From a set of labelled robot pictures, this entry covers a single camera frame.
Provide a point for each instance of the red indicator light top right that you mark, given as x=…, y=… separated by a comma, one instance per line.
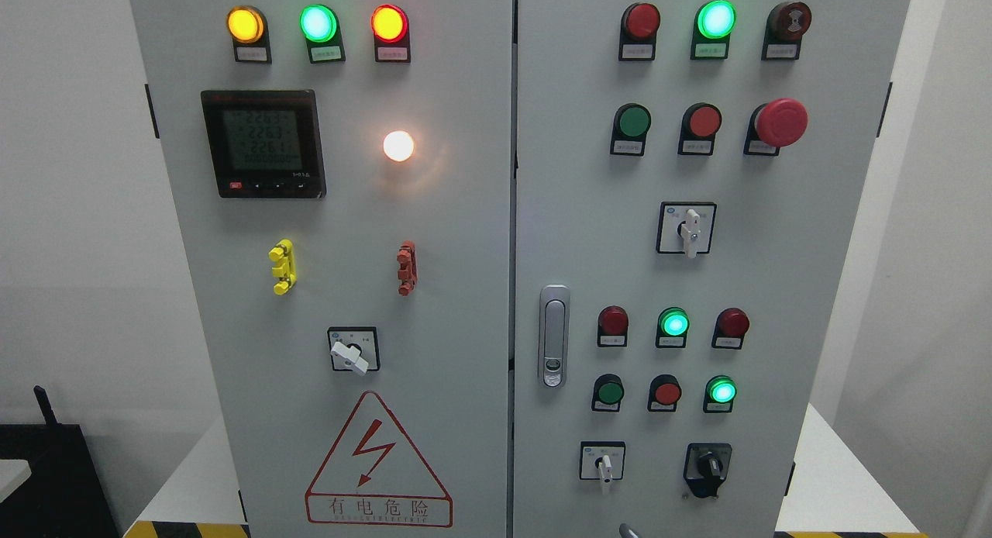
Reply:
x=638, y=30

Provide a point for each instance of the grey right cabinet door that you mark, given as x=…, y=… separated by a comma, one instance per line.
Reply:
x=588, y=220

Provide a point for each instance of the white selector switch left door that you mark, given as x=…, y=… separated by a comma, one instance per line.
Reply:
x=354, y=349

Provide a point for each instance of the white selector switch upper right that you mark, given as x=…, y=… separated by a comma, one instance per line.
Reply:
x=685, y=228

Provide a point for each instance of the green lit button lower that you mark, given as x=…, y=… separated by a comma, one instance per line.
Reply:
x=719, y=394

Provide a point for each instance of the red push button lower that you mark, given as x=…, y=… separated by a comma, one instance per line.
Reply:
x=664, y=394

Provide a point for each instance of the black rotary knob switch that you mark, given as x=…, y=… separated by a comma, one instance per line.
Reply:
x=706, y=467

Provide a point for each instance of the dark red indicator light left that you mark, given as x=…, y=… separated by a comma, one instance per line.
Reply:
x=613, y=327

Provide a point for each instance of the red emergency stop button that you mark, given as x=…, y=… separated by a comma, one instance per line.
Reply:
x=775, y=125

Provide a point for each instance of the green push button upper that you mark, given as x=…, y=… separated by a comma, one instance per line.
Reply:
x=630, y=126

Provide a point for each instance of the white selector switch lower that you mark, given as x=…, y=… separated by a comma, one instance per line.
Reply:
x=602, y=461

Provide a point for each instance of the green indicator light top right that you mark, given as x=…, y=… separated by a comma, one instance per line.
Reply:
x=713, y=25

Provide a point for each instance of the green indicator light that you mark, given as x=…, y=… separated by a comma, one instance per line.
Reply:
x=322, y=32
x=713, y=25
x=671, y=328

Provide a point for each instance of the green push button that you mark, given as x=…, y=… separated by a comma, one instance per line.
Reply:
x=630, y=126
x=608, y=393

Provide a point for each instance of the dark red buzzer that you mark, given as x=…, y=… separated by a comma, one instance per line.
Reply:
x=786, y=25

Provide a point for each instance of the green indicator light middle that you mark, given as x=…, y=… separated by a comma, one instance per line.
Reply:
x=671, y=328

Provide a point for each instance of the grey left cabinet door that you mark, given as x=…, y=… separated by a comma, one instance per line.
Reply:
x=444, y=348

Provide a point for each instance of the white selector switch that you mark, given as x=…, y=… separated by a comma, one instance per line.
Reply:
x=685, y=228
x=602, y=461

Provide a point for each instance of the green indicator light top left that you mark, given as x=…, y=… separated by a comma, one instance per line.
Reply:
x=322, y=32

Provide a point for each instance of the white glowing indicator light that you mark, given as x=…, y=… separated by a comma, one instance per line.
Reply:
x=398, y=145

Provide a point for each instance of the dark red indicator light right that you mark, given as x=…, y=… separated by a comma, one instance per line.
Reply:
x=731, y=327

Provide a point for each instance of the red indicator light top left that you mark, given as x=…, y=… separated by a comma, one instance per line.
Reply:
x=391, y=30

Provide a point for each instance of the dark red indicator light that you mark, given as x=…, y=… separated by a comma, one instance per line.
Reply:
x=731, y=327
x=613, y=327

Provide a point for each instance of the black digital power meter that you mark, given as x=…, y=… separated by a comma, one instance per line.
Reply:
x=265, y=143

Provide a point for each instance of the grey cabinet door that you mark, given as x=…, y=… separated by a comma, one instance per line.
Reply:
x=444, y=348
x=588, y=220

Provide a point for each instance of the yellow indicator light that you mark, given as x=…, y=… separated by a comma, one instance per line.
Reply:
x=249, y=32

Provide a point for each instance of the silver door handle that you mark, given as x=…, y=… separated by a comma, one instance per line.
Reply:
x=554, y=312

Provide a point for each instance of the green push button lower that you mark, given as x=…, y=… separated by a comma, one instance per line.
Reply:
x=608, y=393

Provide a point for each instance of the red electrical warning sign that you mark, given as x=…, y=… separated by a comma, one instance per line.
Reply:
x=375, y=475

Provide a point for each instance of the red push button upper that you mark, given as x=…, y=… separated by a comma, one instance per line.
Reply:
x=699, y=126

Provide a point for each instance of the red push button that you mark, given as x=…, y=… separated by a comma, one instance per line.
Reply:
x=699, y=126
x=664, y=394

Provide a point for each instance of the black box with antenna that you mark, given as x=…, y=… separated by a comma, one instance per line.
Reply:
x=62, y=496

